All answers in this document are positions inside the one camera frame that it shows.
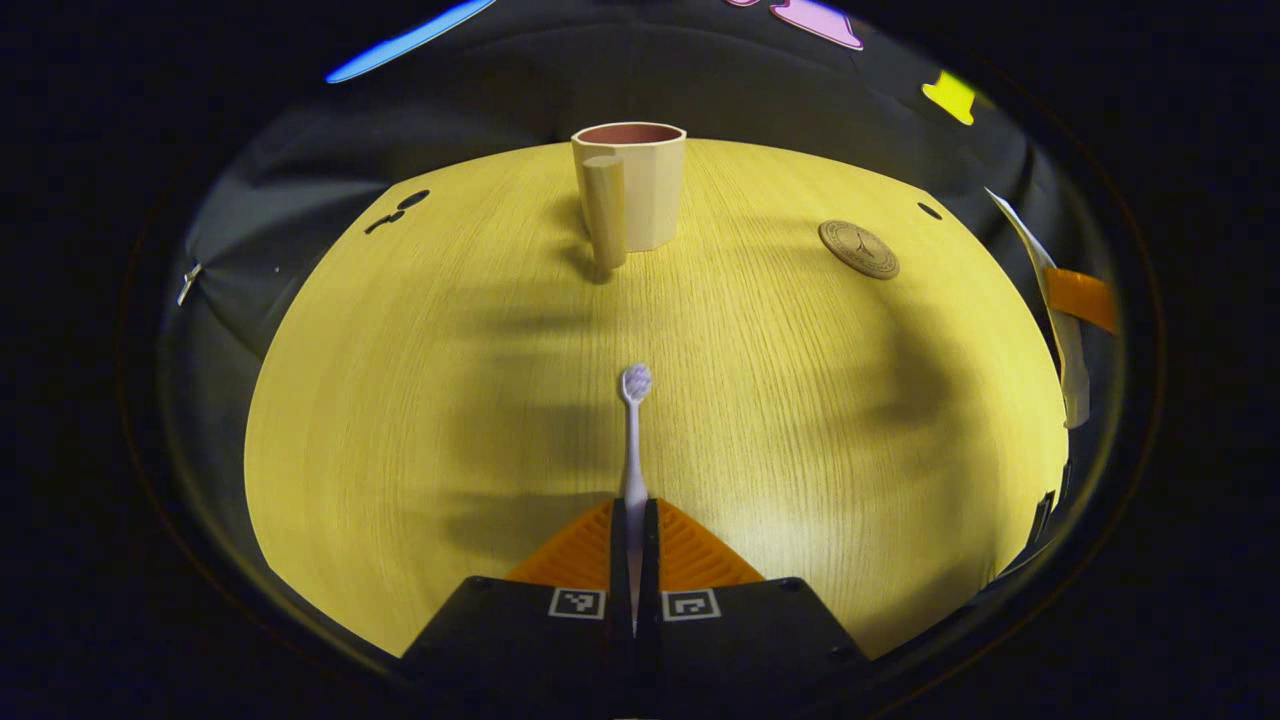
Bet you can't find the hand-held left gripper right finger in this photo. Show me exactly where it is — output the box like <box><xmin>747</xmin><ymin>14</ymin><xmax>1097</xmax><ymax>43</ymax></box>
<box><xmin>638</xmin><ymin>498</ymin><xmax>871</xmax><ymax>701</ymax></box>

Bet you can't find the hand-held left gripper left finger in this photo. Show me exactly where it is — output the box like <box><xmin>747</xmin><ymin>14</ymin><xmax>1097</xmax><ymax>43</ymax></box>
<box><xmin>398</xmin><ymin>498</ymin><xmax>633</xmax><ymax>701</ymax></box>

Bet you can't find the white toothpaste tube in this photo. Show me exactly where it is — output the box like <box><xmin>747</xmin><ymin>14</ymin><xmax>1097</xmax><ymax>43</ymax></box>
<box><xmin>985</xmin><ymin>188</ymin><xmax>1091</xmax><ymax>429</ymax></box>

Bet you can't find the white toothbrush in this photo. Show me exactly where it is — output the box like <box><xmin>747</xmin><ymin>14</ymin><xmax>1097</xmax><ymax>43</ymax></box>
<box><xmin>619</xmin><ymin>363</ymin><xmax>654</xmax><ymax>636</ymax></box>

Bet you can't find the round wooden coaster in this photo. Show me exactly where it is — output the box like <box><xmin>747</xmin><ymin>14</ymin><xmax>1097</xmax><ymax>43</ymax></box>
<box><xmin>818</xmin><ymin>220</ymin><xmax>901</xmax><ymax>281</ymax></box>

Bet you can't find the beige cup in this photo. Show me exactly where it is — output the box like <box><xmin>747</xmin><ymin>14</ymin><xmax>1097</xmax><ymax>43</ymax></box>
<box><xmin>571</xmin><ymin>121</ymin><xmax>688</xmax><ymax>271</ymax></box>

